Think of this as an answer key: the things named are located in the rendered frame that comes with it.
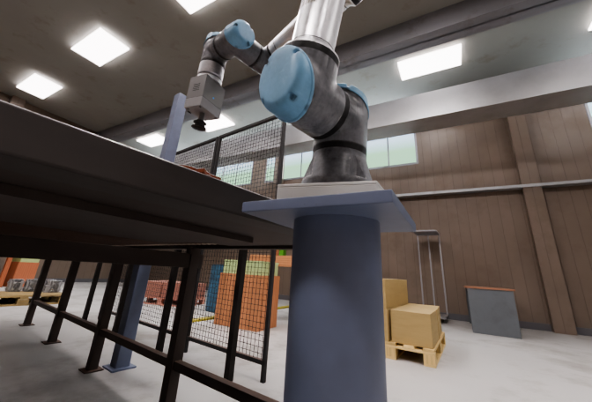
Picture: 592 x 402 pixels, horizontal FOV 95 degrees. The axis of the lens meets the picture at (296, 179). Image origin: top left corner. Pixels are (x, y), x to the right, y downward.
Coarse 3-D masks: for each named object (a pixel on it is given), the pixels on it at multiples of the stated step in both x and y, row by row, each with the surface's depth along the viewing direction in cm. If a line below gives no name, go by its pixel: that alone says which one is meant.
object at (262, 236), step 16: (0, 176) 44; (16, 176) 44; (32, 176) 43; (48, 192) 53; (64, 192) 53; (80, 192) 52; (96, 192) 51; (128, 208) 64; (144, 208) 63; (160, 208) 62; (208, 224) 81; (224, 224) 79; (240, 224) 77; (256, 240) 116; (272, 240) 112; (288, 240) 109
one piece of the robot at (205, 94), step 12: (192, 84) 80; (204, 84) 78; (216, 84) 82; (192, 96) 78; (204, 96) 78; (216, 96) 82; (192, 108) 79; (204, 108) 78; (216, 108) 82; (204, 120) 85
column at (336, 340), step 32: (352, 192) 41; (384, 192) 38; (288, 224) 60; (320, 224) 47; (352, 224) 46; (384, 224) 53; (320, 256) 45; (352, 256) 45; (320, 288) 44; (352, 288) 43; (288, 320) 48; (320, 320) 42; (352, 320) 42; (288, 352) 45; (320, 352) 41; (352, 352) 40; (384, 352) 44; (288, 384) 43; (320, 384) 39; (352, 384) 39; (384, 384) 42
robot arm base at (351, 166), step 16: (320, 144) 56; (336, 144) 54; (352, 144) 54; (320, 160) 54; (336, 160) 52; (352, 160) 53; (304, 176) 57; (320, 176) 51; (336, 176) 50; (352, 176) 50; (368, 176) 53
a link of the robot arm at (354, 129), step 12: (348, 96) 54; (360, 96) 57; (348, 108) 53; (360, 108) 57; (348, 120) 53; (360, 120) 56; (336, 132) 54; (348, 132) 54; (360, 132) 56; (360, 144) 55
